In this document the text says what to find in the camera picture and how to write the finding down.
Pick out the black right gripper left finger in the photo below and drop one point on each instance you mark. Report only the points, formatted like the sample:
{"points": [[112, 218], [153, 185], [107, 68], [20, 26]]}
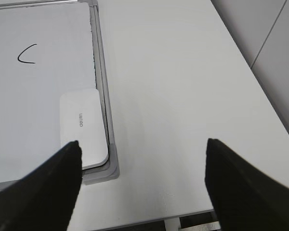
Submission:
{"points": [[44, 200]]}

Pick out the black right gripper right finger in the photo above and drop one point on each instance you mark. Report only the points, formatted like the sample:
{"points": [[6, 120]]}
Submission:
{"points": [[243, 197]]}

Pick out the white whiteboard eraser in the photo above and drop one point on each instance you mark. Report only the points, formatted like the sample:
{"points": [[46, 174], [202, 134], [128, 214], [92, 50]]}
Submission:
{"points": [[81, 120]]}

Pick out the whiteboard with grey frame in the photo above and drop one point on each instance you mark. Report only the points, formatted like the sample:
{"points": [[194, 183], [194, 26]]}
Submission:
{"points": [[53, 78]]}

